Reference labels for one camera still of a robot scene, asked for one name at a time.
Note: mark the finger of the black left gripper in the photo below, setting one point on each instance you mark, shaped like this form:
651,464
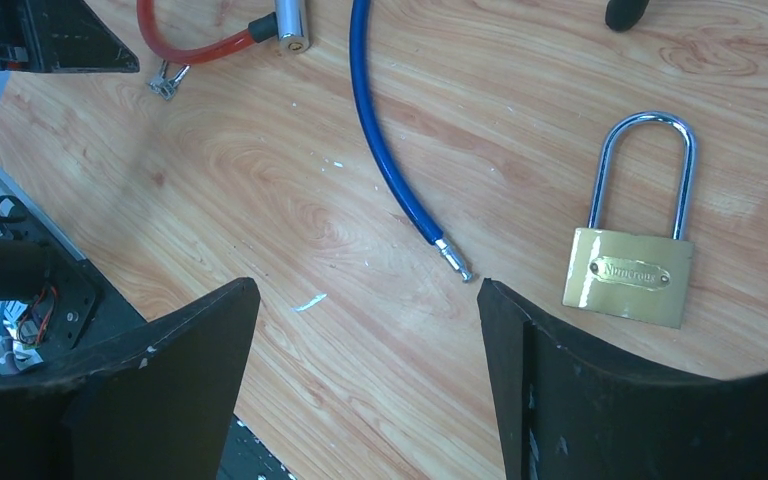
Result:
59,36

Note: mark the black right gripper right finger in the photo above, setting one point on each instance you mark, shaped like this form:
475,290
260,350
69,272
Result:
572,406

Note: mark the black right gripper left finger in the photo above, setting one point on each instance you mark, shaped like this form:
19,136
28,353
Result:
154,402

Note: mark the small silver keys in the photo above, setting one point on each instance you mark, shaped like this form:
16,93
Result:
164,85

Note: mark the blue cable lock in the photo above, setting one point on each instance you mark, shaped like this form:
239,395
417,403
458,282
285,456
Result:
397,184

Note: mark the brass padlock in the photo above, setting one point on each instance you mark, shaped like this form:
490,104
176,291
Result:
638,277

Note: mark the light blue music stand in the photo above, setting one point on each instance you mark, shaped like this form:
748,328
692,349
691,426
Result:
622,15

